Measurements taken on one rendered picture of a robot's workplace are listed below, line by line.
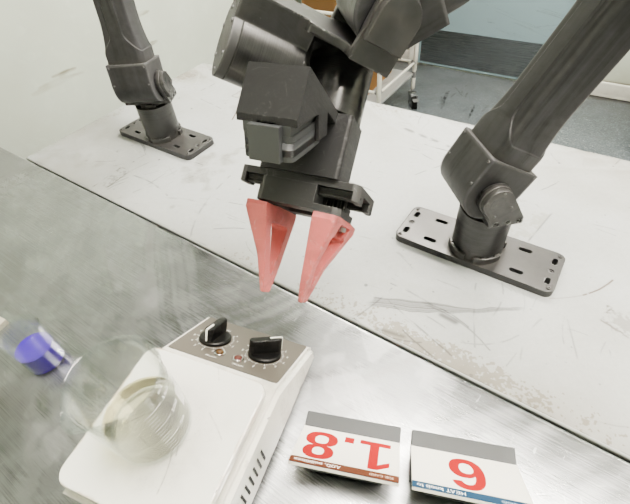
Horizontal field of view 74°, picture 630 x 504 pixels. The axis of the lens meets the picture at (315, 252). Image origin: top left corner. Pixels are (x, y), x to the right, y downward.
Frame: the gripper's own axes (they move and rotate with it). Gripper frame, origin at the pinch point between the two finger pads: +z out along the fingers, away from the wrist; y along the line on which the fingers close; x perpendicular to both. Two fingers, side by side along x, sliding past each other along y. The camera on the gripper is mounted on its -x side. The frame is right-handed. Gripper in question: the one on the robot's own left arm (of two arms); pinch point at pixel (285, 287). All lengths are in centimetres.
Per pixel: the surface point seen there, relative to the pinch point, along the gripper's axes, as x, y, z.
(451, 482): 3.0, 16.5, 11.7
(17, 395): 1.3, -27.3, 19.0
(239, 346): 4.8, -5.0, 7.3
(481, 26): 241, -4, -172
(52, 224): 16.0, -46.0, 1.8
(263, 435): -0.9, 1.6, 12.0
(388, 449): 5.3, 11.1, 11.9
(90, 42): 85, -132, -61
